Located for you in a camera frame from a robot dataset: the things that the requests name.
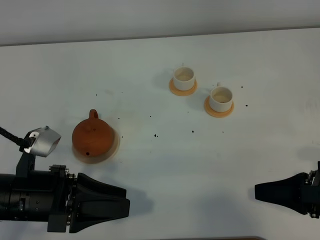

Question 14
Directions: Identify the white teacup near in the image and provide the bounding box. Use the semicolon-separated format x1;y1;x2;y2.
209;86;233;113

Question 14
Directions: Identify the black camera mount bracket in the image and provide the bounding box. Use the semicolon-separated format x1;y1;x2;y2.
15;152;36;178

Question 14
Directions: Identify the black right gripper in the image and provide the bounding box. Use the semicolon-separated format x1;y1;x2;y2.
254;161;320;219

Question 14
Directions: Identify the brown clay teapot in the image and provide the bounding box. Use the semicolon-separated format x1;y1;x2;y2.
72;109;115;157

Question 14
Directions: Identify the orange coaster near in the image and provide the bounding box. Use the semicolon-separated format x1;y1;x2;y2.
204;96;235;118

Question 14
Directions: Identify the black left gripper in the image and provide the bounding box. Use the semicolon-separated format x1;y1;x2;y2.
47;165;130;233

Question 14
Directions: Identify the white teacup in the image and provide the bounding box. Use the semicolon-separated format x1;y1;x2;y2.
209;86;233;113
173;66;195;91

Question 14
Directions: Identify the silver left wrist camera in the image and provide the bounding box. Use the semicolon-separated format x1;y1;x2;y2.
19;126;62;158

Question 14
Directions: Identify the orange coaster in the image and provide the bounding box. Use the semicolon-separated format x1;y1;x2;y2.
204;96;235;118
168;79;198;97

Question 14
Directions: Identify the beige round teapot coaster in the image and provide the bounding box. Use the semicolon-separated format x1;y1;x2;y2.
72;129;120;165

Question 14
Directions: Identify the white teacup far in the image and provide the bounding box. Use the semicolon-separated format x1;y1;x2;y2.
173;66;195;91

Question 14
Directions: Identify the orange coaster far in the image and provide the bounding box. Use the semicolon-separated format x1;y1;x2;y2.
168;79;198;97

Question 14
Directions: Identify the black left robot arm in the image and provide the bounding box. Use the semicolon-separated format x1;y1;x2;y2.
0;165;130;233

